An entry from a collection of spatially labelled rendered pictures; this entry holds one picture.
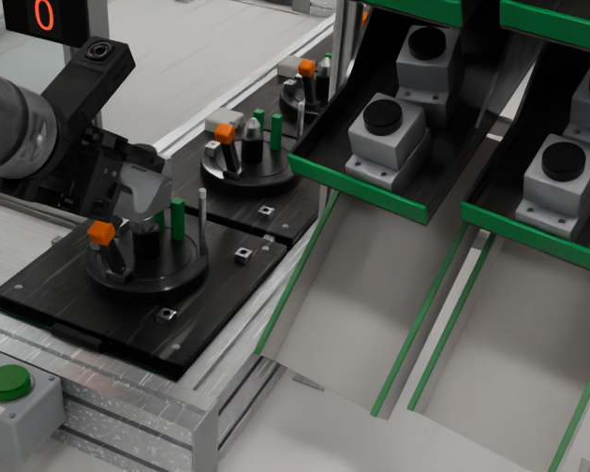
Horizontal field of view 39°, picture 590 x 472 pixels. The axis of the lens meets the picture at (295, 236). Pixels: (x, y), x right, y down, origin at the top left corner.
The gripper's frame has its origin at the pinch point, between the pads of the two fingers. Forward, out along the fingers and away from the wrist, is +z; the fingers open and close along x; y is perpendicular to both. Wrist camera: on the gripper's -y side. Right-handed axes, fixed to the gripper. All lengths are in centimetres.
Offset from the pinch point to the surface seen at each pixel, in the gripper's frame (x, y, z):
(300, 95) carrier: -3.4, -19.6, 44.6
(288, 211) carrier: 8.7, -0.4, 22.9
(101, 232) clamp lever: 0.7, 8.4, -4.9
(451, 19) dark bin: 32.5, -13.7, -22.8
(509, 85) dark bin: 35.2, -14.4, -7.2
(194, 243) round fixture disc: 3.5, 6.9, 10.2
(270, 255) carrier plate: 11.0, 5.6, 15.1
